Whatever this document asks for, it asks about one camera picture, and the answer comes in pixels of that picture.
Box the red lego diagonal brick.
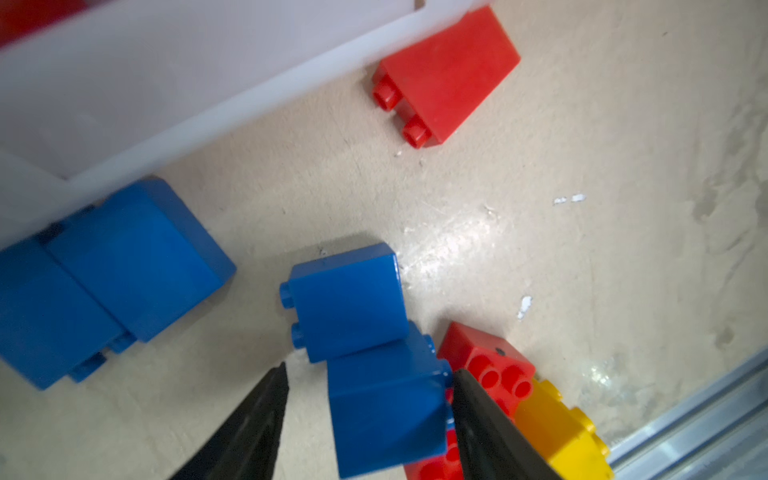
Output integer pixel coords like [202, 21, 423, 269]
[404, 321, 536, 480]

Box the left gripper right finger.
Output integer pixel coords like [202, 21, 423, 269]
[452, 369, 559, 480]

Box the small red lego back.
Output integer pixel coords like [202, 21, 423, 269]
[372, 6, 521, 149]

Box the yellow lego front right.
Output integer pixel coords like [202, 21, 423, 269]
[514, 379, 614, 480]

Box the blue lego pair back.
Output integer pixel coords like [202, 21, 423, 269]
[1, 178, 236, 389]

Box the large red lego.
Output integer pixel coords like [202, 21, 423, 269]
[0, 0, 89, 47]

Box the middle white bin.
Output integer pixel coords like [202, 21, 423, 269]
[1, 1, 478, 246]

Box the aluminium front rail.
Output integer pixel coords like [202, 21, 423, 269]
[609, 350, 767, 479]

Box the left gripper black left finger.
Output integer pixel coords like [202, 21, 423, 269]
[173, 363, 289, 480]

